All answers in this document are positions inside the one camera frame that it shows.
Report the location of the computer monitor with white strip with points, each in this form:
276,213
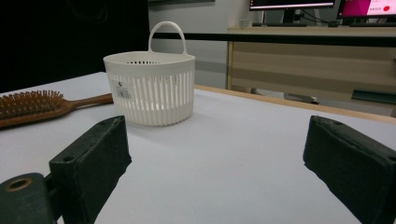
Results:
289,3

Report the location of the black keyboard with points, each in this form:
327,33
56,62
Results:
277,24

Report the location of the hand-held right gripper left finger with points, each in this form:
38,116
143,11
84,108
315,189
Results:
93,161

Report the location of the white slatted plastic basket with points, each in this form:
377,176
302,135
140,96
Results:
152,93

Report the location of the grey device on floor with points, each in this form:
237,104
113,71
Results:
289,96

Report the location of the wooden hairbrush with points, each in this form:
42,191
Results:
34,107

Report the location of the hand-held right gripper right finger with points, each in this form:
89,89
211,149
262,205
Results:
358,168

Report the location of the light wooden partition desk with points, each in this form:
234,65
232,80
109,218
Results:
311,68

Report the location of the black horizontal bar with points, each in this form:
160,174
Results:
280,39

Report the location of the black curtain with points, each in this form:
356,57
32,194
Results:
62,37

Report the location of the computer monitor with pink screen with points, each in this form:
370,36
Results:
364,7

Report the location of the dark green flat object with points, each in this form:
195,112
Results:
373,96

